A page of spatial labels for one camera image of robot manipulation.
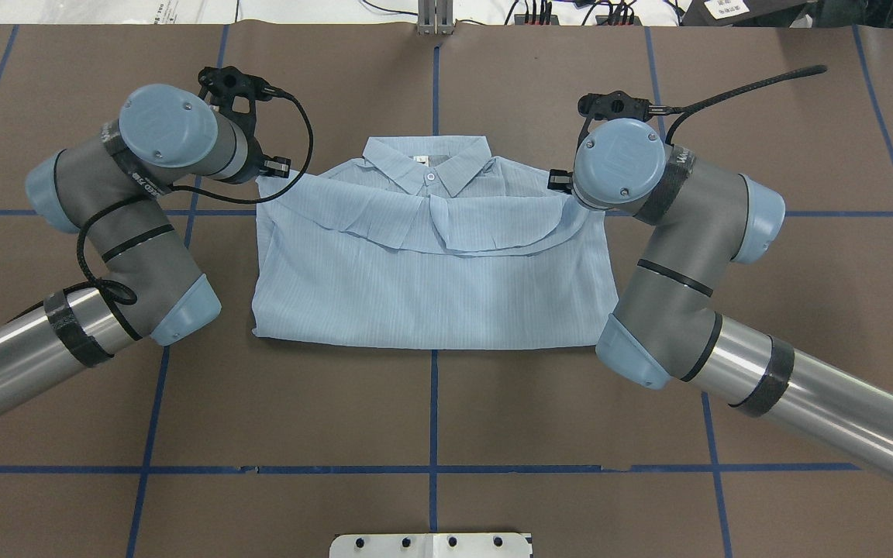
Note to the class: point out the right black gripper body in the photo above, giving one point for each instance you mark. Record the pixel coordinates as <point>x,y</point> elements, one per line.
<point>560,183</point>

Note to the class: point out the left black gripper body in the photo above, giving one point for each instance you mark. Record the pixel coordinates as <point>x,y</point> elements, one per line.
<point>249,165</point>

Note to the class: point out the light blue button-up shirt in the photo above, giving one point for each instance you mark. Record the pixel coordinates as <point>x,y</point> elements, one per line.
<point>430,243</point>

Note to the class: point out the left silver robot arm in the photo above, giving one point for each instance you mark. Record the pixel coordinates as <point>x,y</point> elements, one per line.
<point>140,281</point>

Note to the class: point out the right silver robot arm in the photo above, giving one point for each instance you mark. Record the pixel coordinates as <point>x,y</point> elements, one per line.
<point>664,326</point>

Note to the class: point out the far orange black usb hub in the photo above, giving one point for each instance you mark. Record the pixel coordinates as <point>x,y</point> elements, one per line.
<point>532,13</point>

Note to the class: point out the orange black usb hub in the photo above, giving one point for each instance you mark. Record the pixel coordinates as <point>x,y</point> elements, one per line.
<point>610,14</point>
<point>532,13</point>

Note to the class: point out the near orange black usb hub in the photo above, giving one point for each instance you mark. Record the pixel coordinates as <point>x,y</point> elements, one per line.
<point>610,14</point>

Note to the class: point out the black label box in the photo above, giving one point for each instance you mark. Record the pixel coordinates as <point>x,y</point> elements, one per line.
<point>762,14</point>

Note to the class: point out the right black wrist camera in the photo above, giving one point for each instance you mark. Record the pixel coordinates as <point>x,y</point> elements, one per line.
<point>614,105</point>

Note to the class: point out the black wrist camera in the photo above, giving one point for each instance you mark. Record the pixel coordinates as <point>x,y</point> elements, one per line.
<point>232,92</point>
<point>614,105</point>

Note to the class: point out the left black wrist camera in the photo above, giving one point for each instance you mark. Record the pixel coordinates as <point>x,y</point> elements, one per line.
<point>232,92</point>

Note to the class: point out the aluminium frame post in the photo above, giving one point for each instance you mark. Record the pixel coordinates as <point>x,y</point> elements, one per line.
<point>435,18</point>

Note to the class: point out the white pedestal base plate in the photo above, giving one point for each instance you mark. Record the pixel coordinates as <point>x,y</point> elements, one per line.
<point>456,544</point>

